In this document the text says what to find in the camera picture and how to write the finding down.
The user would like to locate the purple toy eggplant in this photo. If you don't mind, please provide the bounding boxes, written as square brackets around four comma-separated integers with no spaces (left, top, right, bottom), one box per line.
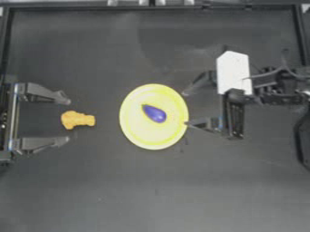
[140,103,168,124]

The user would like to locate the yellow plate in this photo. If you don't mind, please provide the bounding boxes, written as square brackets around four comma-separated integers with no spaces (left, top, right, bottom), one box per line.
[119,83,189,150]

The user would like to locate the orange toy fried chicken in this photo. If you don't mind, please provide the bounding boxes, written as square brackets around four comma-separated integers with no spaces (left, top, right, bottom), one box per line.
[58,110,97,131]

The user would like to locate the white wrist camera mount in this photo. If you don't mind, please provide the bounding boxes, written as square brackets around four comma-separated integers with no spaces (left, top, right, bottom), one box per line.
[213,50,254,96]

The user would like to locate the black metal frame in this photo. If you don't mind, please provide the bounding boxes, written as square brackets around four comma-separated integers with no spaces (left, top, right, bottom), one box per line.
[0,0,310,170]

